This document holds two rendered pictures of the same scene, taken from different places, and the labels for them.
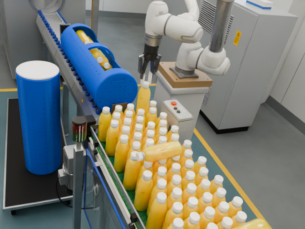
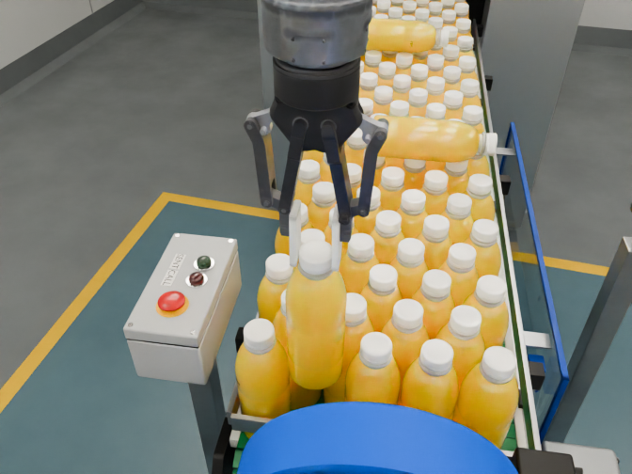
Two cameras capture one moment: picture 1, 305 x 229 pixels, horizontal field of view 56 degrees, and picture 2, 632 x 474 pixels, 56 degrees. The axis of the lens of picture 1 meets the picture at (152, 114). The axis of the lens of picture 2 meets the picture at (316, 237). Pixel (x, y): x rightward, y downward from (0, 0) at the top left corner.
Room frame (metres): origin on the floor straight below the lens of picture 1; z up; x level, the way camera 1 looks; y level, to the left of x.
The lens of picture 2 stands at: (1.81, 0.40, 1.67)
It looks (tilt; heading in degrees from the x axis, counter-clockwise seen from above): 40 degrees down; 222
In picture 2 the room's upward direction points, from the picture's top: straight up
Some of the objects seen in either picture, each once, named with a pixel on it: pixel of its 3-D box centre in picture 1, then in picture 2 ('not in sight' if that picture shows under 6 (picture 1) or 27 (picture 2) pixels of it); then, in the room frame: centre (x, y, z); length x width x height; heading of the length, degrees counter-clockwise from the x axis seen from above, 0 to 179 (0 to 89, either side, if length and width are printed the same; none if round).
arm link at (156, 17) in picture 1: (158, 18); not in sight; (1.45, 0.06, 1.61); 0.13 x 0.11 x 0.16; 66
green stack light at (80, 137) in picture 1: (79, 133); not in sight; (0.98, 0.30, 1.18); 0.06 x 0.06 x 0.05
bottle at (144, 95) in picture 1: (143, 100); (315, 320); (1.45, 0.07, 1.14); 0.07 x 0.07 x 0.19
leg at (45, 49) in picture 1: (46, 67); not in sight; (3.15, 1.40, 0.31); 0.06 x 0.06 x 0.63; 34
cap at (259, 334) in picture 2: (152, 104); (259, 337); (1.49, 0.01, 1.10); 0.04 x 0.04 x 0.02
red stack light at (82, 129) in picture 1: (79, 125); not in sight; (0.98, 0.30, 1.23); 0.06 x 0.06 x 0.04
